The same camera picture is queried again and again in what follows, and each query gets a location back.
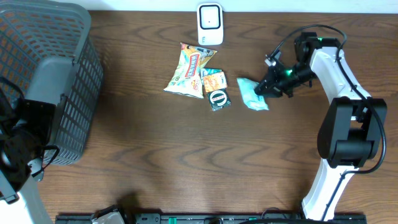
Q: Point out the dark grey plastic basket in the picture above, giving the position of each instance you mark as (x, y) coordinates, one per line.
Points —
(47, 52)

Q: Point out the white barcode scanner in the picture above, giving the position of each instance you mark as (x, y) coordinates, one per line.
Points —
(210, 24)

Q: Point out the teal tissue pack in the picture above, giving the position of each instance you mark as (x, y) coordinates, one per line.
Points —
(208, 71)

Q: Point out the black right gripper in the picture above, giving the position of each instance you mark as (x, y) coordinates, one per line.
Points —
(272, 83)

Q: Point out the teal wet wipe packet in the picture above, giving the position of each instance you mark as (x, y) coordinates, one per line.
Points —
(250, 99)

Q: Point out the yellow white snack bag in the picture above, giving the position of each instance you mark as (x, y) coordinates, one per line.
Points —
(186, 79)

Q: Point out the orange tissue pack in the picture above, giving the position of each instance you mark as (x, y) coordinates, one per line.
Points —
(215, 81)

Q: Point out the dark green ointment box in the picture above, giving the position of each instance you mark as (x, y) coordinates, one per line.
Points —
(219, 99)

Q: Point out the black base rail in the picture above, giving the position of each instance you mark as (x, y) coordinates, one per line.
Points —
(156, 218)

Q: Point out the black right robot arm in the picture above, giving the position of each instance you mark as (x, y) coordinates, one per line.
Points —
(351, 140)

